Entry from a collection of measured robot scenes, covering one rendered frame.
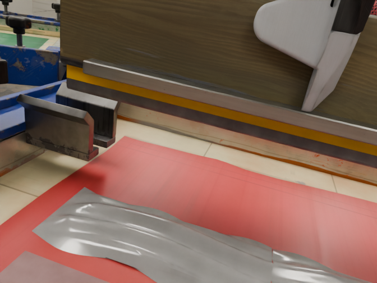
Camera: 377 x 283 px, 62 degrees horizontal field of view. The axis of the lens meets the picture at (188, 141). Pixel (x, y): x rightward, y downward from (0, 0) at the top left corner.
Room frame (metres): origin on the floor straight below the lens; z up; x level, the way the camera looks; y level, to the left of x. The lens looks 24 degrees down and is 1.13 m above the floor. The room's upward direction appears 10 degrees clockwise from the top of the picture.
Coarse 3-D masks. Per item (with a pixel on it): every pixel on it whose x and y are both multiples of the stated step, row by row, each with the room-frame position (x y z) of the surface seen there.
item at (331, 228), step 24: (288, 192) 0.31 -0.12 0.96; (312, 192) 0.32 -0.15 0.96; (288, 216) 0.26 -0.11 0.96; (312, 216) 0.27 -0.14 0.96; (336, 216) 0.28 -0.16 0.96; (360, 216) 0.29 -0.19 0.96; (288, 240) 0.23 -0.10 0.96; (312, 240) 0.23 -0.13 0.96; (336, 240) 0.24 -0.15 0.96; (360, 240) 0.24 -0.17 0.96; (336, 264) 0.21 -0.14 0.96; (360, 264) 0.21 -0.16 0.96
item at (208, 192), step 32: (96, 160) 0.31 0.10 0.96; (128, 160) 0.32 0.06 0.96; (160, 160) 0.33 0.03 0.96; (192, 160) 0.35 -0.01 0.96; (64, 192) 0.24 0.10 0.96; (96, 192) 0.25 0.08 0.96; (128, 192) 0.26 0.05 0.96; (160, 192) 0.27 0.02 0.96; (192, 192) 0.28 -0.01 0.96; (224, 192) 0.29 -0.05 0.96; (256, 192) 0.30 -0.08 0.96; (32, 224) 0.19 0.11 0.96; (224, 224) 0.23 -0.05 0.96; (256, 224) 0.24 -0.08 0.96; (0, 256) 0.16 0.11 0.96; (32, 256) 0.16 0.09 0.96; (64, 256) 0.16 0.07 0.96
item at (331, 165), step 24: (144, 120) 0.43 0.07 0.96; (168, 120) 0.43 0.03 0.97; (0, 144) 0.25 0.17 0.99; (24, 144) 0.27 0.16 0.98; (240, 144) 0.40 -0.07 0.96; (264, 144) 0.40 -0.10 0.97; (0, 168) 0.24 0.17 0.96; (312, 168) 0.38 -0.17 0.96; (336, 168) 0.38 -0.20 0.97; (360, 168) 0.37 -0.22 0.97
